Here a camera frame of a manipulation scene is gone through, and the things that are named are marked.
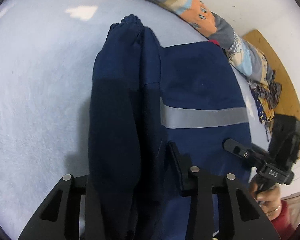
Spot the navy work jacket red collar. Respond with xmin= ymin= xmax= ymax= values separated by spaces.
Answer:
xmin=88 ymin=15 xmax=251 ymax=239

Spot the red sleeve forearm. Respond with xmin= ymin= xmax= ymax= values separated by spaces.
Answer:
xmin=271 ymin=200 xmax=295 ymax=240

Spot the person's right hand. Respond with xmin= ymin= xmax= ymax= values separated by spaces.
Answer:
xmin=249 ymin=176 xmax=282 ymax=220

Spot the wooden headboard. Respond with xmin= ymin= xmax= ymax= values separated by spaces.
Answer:
xmin=241 ymin=29 xmax=300 ymax=160

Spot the yellow navy patterned cloth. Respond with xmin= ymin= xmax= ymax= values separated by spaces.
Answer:
xmin=248 ymin=71 xmax=282 ymax=142

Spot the patchwork rolled quilt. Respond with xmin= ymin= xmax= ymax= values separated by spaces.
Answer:
xmin=149 ymin=0 xmax=274 ymax=86

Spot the light blue cloud bedsheet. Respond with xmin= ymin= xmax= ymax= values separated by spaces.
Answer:
xmin=0 ymin=0 xmax=269 ymax=239

